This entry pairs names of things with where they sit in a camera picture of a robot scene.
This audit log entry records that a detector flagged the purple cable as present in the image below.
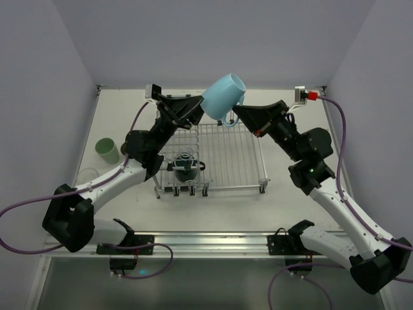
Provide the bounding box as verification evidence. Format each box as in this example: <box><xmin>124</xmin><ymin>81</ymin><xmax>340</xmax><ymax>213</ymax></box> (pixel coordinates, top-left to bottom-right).
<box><xmin>317</xmin><ymin>95</ymin><xmax>413</xmax><ymax>285</ymax></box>
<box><xmin>0</xmin><ymin>99</ymin><xmax>152</xmax><ymax>256</ymax></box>

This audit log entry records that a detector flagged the silver wire dish rack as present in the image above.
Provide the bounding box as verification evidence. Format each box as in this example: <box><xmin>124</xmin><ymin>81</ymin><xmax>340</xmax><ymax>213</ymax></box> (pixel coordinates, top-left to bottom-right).
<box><xmin>154</xmin><ymin>120</ymin><xmax>270</xmax><ymax>198</ymax></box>

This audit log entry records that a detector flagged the clear plastic tumbler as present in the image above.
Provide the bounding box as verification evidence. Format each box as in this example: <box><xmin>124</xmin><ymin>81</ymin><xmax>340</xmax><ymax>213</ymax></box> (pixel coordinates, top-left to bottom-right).
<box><xmin>76</xmin><ymin>167</ymin><xmax>99</xmax><ymax>185</ymax></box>

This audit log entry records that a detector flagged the white and wood steel cup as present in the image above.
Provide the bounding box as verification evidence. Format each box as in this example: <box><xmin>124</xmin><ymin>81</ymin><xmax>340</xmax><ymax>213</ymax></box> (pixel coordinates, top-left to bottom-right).
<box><xmin>120</xmin><ymin>143</ymin><xmax>126</xmax><ymax>156</ymax></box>

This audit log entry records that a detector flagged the aluminium front rail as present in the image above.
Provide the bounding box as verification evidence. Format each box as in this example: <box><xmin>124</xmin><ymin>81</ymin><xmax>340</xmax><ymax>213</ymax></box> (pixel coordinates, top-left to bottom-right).
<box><xmin>41</xmin><ymin>232</ymin><xmax>289</xmax><ymax>259</ymax></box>

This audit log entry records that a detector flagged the mint green plastic cup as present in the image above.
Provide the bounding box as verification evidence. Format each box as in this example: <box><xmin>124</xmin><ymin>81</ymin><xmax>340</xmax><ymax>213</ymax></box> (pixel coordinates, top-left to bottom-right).
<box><xmin>95</xmin><ymin>138</ymin><xmax>120</xmax><ymax>165</ymax></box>

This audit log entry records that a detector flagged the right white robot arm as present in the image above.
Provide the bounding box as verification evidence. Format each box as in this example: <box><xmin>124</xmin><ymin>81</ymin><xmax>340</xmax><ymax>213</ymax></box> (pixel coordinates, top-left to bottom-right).
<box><xmin>232</xmin><ymin>100</ymin><xmax>412</xmax><ymax>295</ymax></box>

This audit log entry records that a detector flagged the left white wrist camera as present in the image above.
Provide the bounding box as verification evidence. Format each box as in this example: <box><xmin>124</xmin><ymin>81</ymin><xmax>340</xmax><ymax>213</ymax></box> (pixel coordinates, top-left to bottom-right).
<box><xmin>144</xmin><ymin>84</ymin><xmax>162</xmax><ymax>103</ymax></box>

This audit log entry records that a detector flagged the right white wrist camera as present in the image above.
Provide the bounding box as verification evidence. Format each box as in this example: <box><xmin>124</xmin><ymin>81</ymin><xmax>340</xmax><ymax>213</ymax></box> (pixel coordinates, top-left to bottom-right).
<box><xmin>289</xmin><ymin>86</ymin><xmax>319</xmax><ymax>113</ymax></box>

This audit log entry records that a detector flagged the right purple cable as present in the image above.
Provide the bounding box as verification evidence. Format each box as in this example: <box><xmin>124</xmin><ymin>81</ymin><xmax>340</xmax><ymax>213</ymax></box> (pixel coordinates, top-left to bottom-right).
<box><xmin>317</xmin><ymin>95</ymin><xmax>413</xmax><ymax>285</ymax></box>

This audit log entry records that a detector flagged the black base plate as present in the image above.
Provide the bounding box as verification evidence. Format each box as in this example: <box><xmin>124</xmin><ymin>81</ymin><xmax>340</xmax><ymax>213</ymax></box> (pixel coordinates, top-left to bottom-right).
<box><xmin>267</xmin><ymin>227</ymin><xmax>294</xmax><ymax>256</ymax></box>
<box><xmin>96</xmin><ymin>234</ymin><xmax>155</xmax><ymax>255</ymax></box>

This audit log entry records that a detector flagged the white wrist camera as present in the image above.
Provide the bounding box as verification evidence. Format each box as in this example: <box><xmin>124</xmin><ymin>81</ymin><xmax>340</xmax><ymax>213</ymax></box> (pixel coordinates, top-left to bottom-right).
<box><xmin>289</xmin><ymin>86</ymin><xmax>319</xmax><ymax>113</ymax></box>
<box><xmin>144</xmin><ymin>84</ymin><xmax>162</xmax><ymax>103</ymax></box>

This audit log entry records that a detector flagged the dark green glossy mug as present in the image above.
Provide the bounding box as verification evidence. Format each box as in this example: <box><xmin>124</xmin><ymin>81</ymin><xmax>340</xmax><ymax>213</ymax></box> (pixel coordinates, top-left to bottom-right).
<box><xmin>173</xmin><ymin>160</ymin><xmax>206</xmax><ymax>182</ymax></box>

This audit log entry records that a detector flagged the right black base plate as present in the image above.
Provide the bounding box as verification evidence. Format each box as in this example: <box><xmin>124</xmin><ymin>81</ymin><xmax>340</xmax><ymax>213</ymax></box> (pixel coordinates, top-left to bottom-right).
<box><xmin>267</xmin><ymin>227</ymin><xmax>294</xmax><ymax>256</ymax></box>

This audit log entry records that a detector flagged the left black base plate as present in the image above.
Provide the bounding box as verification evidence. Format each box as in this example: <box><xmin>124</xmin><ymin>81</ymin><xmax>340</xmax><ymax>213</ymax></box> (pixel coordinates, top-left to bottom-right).
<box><xmin>96</xmin><ymin>234</ymin><xmax>155</xmax><ymax>255</ymax></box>

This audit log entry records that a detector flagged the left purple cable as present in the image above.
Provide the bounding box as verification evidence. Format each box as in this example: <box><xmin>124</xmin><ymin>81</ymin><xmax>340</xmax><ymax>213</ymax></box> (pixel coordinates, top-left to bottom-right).
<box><xmin>0</xmin><ymin>99</ymin><xmax>152</xmax><ymax>256</ymax></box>

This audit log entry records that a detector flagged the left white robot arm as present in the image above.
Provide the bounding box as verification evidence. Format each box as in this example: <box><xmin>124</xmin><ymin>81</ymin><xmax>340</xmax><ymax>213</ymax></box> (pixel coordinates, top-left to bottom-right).
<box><xmin>42</xmin><ymin>95</ymin><xmax>204</xmax><ymax>253</ymax></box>

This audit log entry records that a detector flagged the light blue ceramic mug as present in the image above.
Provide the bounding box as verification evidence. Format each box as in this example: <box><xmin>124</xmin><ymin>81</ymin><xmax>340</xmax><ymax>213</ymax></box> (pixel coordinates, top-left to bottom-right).
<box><xmin>201</xmin><ymin>73</ymin><xmax>247</xmax><ymax>127</ymax></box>

